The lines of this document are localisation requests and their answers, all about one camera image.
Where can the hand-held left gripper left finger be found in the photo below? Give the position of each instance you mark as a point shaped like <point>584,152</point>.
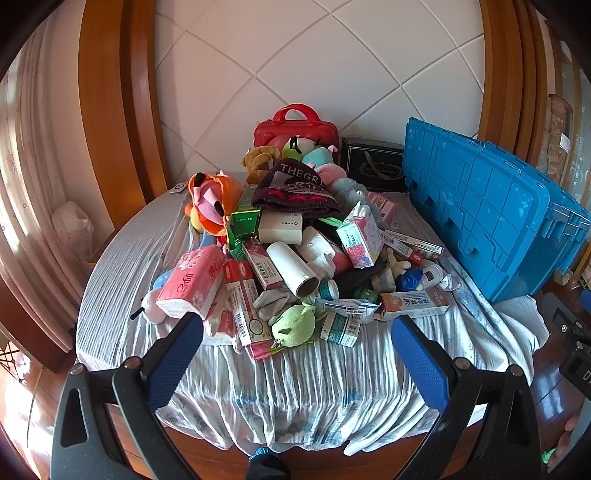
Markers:
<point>178,364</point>

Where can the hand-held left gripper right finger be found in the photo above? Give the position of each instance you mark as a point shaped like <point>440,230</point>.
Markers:
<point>418,364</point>

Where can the pink tissue pack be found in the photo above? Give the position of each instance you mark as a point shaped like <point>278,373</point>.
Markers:
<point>189,286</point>

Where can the grey sock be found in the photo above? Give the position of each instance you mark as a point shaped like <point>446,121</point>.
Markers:
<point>272,304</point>

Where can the white pill bottle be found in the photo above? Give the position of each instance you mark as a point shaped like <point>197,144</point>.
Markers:
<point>330,290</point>

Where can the green monster plush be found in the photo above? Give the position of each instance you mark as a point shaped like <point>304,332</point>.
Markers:
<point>293,325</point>

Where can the blue plastic crate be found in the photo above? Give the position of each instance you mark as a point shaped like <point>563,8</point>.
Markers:
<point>485,203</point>

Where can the person's right hand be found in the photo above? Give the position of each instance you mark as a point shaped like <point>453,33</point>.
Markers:
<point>571,438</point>

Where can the white plush toy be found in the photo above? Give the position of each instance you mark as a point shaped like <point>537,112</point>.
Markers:
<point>154,311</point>

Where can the orange white medicine box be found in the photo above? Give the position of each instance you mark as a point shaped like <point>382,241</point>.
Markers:
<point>415,304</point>

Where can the teal white medicine box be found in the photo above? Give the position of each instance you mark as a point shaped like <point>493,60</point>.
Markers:
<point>341,328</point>

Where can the blue ball plush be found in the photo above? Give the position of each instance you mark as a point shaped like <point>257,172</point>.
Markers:
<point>412,280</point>

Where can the white squeeze bottle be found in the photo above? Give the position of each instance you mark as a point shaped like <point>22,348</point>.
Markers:
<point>436,275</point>

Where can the red white medicine box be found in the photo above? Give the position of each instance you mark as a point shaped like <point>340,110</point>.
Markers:
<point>242,300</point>

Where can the torn white medicine packet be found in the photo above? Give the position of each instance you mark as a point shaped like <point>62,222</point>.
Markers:
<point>346,307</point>

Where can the red toothpaste box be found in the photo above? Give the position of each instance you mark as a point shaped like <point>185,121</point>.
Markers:
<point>413,242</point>

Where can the green slipper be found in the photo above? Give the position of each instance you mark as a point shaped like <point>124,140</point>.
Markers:
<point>551,458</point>

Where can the pink ointment box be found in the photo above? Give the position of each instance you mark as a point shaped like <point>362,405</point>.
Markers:
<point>261,265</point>

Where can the floral tissue pack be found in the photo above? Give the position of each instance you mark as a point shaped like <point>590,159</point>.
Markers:
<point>360,237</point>

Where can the white paper roll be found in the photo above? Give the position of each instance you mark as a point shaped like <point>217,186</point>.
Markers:
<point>293,267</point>

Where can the white crumpled tissue paper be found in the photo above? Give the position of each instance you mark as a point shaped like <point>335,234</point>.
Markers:
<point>316,249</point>

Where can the green carton box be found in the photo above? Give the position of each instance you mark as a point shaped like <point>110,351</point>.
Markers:
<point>242,221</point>

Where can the pink white carton box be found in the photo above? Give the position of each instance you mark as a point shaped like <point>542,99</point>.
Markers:
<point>383,207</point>

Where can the orange plush toy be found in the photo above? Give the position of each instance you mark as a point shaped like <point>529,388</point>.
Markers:
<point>217,198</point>

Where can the white plastic bag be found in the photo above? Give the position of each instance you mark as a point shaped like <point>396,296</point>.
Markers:
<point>71,228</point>

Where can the small white remote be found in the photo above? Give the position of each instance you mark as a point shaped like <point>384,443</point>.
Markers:
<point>178,189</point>

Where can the frosted glass door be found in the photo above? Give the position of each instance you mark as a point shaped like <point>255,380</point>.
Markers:
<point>577,138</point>

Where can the dark red knitted hat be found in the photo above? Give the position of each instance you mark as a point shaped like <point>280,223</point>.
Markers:
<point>291,194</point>

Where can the black gift box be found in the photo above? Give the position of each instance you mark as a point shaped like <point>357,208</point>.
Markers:
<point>369,164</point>

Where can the rolled patterned carpet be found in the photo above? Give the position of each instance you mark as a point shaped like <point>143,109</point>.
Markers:
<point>559,122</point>

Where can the brown plush toy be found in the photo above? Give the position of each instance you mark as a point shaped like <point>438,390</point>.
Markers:
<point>258,161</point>

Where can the pale curtain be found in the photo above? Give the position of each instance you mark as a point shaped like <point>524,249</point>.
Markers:
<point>32,194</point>

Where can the teal pink plush toy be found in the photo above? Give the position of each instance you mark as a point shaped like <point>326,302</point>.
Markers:
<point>321,156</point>

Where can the green plush toy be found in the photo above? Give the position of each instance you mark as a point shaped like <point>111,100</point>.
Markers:
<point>295,147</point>

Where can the red small suitcase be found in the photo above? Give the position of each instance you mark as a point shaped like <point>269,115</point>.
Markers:
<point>270,134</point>

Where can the wooden wall frame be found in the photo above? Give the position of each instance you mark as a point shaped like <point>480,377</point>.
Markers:
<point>120,92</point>
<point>503,69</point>

